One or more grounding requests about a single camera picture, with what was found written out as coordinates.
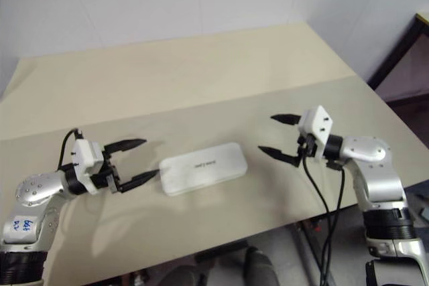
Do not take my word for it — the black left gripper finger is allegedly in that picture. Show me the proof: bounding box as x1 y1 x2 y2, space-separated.
119 170 159 194
104 138 148 159

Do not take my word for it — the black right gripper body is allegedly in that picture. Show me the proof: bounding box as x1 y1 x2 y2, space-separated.
296 133 319 167

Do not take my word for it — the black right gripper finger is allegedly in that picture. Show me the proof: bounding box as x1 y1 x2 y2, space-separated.
270 113 303 127
257 145 301 168

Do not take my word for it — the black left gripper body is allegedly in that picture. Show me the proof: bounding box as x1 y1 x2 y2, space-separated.
90 154 122 194

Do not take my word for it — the white plastic pencil case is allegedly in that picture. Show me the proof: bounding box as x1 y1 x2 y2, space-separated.
158 141 249 198

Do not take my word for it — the grey metal table leg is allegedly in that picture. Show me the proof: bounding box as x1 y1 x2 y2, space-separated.
290 222 336 286

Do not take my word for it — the dark rounded shape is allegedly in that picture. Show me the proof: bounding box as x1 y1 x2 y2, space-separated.
243 246 280 286

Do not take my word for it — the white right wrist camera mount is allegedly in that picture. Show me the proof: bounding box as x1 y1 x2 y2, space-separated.
297 105 334 160

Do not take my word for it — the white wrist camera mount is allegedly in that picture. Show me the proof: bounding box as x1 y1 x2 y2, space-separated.
70 138 105 195
297 105 334 160

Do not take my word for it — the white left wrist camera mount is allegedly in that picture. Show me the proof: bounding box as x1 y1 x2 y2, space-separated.
70 138 105 195

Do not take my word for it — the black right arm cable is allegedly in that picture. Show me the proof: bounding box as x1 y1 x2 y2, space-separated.
302 151 331 286
323 167 346 286

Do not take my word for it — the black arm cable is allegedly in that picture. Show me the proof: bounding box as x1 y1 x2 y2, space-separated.
58 128 84 171
302 151 331 286
323 167 346 286

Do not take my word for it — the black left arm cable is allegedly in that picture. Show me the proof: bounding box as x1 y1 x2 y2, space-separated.
58 128 84 171

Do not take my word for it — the dark wooden frame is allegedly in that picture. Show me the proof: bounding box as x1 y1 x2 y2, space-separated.
366 12 429 100

